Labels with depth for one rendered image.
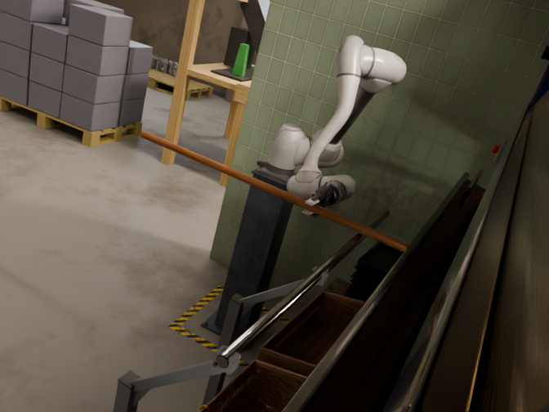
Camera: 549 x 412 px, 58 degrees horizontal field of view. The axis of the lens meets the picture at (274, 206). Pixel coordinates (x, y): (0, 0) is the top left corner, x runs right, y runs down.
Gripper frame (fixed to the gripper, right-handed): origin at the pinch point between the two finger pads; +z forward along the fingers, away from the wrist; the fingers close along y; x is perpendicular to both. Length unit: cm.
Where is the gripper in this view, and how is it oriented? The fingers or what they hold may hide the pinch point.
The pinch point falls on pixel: (310, 206)
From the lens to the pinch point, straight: 178.6
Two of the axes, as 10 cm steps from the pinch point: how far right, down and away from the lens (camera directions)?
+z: -4.6, 2.3, -8.6
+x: -8.5, -3.9, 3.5
